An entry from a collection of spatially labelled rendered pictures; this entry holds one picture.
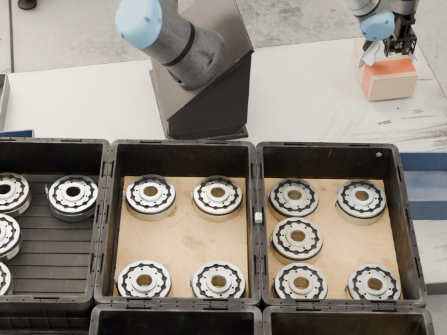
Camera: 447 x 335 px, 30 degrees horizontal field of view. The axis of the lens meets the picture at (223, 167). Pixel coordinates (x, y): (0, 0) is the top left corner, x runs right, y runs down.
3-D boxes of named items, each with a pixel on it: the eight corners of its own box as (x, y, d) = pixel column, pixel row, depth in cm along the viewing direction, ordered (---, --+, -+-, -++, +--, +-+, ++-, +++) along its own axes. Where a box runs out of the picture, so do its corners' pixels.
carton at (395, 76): (350, 60, 225) (354, 38, 219) (392, 56, 227) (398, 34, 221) (368, 101, 215) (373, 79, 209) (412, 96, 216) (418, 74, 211)
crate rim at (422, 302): (254, 148, 176) (255, 140, 174) (395, 150, 177) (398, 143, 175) (261, 312, 150) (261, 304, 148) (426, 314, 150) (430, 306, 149)
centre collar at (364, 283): (360, 274, 161) (360, 272, 161) (386, 275, 161) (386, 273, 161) (362, 296, 158) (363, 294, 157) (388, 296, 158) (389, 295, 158)
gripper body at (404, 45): (384, 59, 206) (393, 20, 197) (374, 37, 211) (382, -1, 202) (414, 56, 207) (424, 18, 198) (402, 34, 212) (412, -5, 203)
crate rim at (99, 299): (112, 146, 175) (111, 138, 174) (254, 148, 176) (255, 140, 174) (93, 310, 149) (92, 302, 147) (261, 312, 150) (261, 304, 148)
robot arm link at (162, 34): (153, 73, 189) (108, 44, 180) (153, 28, 196) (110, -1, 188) (192, 49, 183) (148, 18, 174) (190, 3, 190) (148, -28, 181)
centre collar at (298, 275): (287, 273, 161) (287, 271, 160) (312, 274, 161) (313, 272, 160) (289, 295, 158) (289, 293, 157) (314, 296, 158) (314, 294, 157)
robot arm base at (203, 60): (176, 52, 204) (147, 32, 197) (223, 20, 196) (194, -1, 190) (179, 100, 195) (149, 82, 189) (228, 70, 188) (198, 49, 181)
